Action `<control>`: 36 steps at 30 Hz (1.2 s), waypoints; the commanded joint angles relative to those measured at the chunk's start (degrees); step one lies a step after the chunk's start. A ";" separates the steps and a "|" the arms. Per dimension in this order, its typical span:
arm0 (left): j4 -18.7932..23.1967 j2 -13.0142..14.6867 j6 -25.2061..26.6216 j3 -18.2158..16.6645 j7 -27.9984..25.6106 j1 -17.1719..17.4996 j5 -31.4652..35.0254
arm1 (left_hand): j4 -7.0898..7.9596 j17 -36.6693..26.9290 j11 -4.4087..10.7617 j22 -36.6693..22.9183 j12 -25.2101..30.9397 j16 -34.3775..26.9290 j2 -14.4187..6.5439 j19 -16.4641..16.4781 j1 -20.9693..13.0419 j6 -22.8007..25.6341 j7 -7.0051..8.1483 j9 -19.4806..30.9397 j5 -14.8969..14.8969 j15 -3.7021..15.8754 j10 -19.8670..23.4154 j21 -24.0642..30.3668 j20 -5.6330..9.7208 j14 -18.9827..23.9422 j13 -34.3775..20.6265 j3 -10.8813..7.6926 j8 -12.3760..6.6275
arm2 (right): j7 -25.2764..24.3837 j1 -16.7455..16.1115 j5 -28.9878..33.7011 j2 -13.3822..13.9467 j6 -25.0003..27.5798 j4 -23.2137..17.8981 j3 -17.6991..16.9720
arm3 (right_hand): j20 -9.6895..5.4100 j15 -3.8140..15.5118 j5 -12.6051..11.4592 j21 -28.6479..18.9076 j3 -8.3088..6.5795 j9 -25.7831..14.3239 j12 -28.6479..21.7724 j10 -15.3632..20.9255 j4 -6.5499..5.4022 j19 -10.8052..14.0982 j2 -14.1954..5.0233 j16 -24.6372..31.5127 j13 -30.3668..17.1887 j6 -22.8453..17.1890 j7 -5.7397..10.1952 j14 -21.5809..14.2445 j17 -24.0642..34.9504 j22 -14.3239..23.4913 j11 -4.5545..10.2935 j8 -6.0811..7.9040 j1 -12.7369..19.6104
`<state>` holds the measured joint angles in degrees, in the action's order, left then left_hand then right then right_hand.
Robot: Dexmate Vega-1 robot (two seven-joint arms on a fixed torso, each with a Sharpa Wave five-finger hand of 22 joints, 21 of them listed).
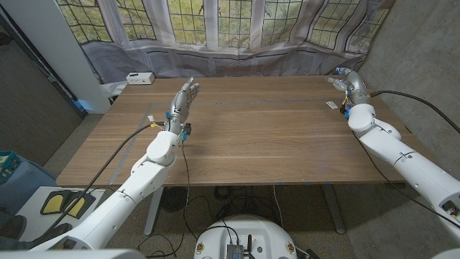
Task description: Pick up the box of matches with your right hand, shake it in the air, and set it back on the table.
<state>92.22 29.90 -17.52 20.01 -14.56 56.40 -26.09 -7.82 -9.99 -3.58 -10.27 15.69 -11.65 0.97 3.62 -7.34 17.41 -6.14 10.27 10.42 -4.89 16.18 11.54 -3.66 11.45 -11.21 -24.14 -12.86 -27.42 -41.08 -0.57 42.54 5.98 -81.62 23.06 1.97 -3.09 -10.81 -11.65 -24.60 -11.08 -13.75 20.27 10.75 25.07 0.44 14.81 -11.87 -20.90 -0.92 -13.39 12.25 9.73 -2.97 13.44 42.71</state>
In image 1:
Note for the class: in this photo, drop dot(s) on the white power outlet box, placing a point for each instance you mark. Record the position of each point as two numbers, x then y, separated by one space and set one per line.
140 78

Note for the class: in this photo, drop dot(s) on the white floor board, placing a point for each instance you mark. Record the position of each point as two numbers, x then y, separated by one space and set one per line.
32 219

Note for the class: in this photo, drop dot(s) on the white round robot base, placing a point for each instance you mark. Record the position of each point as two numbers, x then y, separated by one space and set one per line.
258 230

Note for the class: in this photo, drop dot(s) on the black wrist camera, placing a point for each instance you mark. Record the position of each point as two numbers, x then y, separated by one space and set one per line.
186 131
345 111

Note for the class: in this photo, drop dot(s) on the printed window backdrop cloth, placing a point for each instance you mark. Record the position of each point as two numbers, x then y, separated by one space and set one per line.
233 54

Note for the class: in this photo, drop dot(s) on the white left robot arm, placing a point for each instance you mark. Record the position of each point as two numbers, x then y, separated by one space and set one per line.
140 183

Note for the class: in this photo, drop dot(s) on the yellow black foot pedal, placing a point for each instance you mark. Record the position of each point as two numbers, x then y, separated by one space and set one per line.
77 206
54 203

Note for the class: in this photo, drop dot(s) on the black shoe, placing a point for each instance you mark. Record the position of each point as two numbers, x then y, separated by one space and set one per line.
10 226
54 234

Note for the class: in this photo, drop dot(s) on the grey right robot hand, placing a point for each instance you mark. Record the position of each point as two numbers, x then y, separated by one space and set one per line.
355 88

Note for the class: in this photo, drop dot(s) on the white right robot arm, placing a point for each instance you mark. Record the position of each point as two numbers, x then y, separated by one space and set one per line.
406 158

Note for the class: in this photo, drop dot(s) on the white square pillar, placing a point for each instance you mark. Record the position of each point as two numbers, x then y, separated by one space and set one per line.
54 43

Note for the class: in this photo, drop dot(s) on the grey table leg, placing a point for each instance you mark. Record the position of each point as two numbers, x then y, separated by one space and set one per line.
332 208

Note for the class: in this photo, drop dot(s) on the white matchbox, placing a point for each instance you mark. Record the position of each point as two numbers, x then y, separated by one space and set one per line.
331 105

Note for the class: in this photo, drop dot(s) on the grey metal computer box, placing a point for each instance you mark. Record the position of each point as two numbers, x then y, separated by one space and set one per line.
234 252

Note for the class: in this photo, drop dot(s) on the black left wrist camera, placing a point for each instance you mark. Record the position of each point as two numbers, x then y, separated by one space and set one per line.
186 131

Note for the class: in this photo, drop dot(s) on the black round floor fan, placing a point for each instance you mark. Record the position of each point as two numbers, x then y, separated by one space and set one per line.
174 199

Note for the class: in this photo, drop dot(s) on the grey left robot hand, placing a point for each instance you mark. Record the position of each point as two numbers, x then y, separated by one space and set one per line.
179 108

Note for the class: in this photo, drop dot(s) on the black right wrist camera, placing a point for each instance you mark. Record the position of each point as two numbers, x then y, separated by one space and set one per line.
345 111

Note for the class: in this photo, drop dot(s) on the white table leg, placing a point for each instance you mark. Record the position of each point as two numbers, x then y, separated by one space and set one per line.
152 212

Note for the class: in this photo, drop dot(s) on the blue padded seat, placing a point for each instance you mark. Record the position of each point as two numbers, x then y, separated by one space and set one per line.
25 187

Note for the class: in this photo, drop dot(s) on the teal plastic basket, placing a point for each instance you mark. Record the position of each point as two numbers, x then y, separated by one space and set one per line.
7 163

